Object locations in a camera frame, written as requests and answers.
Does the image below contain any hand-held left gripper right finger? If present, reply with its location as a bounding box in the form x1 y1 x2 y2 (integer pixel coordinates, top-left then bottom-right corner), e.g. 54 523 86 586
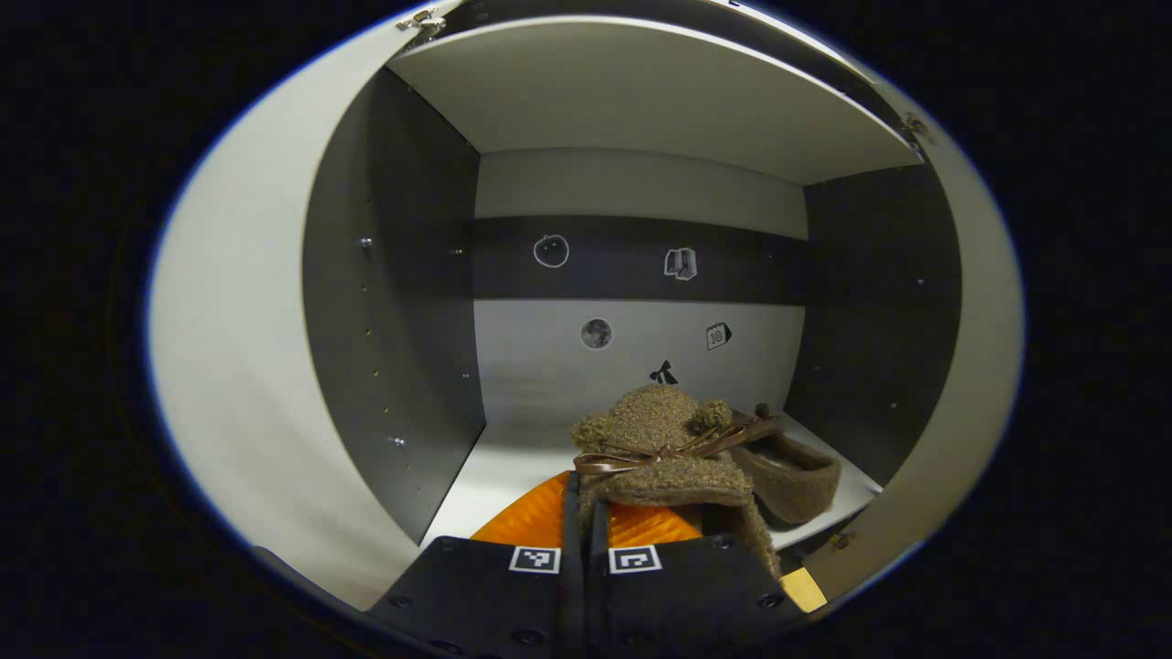
586 502 811 655

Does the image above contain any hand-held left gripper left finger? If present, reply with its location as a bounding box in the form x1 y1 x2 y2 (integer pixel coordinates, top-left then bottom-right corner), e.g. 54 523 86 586
366 470 585 655

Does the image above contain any brown fuzzy shoe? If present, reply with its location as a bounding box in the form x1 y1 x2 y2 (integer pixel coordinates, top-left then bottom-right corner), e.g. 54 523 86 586
728 403 843 527
570 384 784 579

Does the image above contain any white shoe cabinet door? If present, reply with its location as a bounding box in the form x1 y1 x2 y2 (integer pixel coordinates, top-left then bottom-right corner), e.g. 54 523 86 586
146 0 468 612
806 82 1026 600

